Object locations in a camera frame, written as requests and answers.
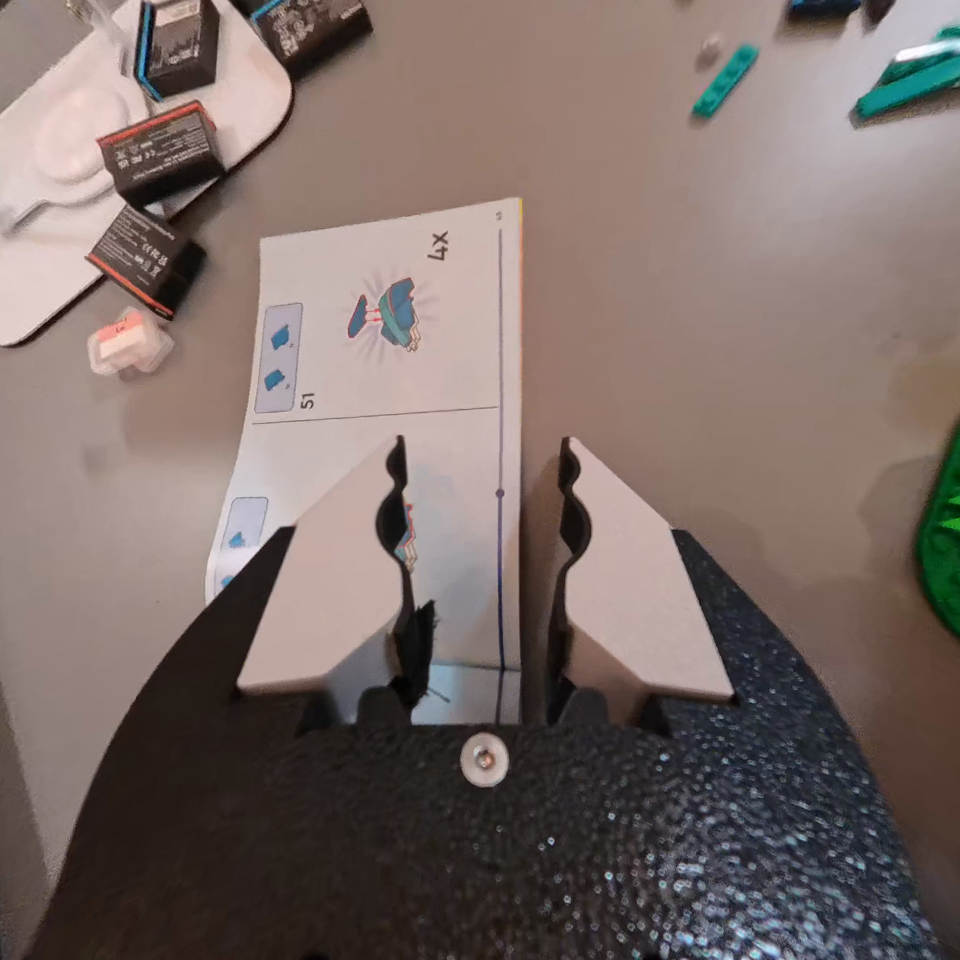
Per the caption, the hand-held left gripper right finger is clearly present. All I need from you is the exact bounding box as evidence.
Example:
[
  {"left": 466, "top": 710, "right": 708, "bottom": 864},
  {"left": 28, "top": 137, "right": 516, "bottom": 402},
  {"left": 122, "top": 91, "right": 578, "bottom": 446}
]
[{"left": 546, "top": 436, "right": 736, "bottom": 729}]

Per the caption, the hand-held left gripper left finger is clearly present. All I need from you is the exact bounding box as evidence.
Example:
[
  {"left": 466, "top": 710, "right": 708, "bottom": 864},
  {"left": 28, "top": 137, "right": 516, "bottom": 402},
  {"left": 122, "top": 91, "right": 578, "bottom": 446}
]
[{"left": 237, "top": 435, "right": 438, "bottom": 727}]

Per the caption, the lego instruction booklet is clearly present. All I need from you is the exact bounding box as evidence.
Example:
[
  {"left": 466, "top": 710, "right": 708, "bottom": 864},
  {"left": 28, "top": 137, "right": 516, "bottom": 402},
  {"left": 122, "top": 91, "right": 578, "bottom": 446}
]
[{"left": 204, "top": 197, "right": 525, "bottom": 725}]

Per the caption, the lego bird flower model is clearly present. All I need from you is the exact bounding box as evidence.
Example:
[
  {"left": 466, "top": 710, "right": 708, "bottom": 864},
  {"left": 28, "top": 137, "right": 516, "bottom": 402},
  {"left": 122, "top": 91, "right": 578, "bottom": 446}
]
[{"left": 913, "top": 427, "right": 960, "bottom": 627}]

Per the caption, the pile of teal lego plates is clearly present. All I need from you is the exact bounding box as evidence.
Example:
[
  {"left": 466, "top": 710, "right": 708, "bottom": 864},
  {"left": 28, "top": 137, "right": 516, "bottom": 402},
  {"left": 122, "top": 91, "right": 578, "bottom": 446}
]
[{"left": 690, "top": 26, "right": 960, "bottom": 121}]

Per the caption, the clear memory card case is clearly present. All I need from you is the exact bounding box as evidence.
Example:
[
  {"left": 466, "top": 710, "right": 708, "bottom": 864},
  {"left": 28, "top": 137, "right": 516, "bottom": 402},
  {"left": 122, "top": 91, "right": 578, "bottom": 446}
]
[{"left": 86, "top": 306, "right": 175, "bottom": 378}]

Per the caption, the black battery red edge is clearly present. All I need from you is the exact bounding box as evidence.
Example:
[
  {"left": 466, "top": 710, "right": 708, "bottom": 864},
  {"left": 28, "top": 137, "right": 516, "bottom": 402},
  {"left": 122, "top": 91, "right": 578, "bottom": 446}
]
[
  {"left": 96, "top": 101, "right": 226, "bottom": 210},
  {"left": 86, "top": 204, "right": 207, "bottom": 320}
]

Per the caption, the wooden book stand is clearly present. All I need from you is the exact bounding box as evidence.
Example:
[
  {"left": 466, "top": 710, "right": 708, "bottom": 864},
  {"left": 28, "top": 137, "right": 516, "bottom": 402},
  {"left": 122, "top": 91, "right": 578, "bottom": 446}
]
[{"left": 0, "top": 0, "right": 294, "bottom": 348}]

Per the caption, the black battery blue edge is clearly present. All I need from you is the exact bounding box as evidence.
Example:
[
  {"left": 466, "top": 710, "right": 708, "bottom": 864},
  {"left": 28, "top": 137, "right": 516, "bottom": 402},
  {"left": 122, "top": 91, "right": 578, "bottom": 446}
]
[
  {"left": 133, "top": 0, "right": 221, "bottom": 101},
  {"left": 251, "top": 0, "right": 374, "bottom": 80}
]

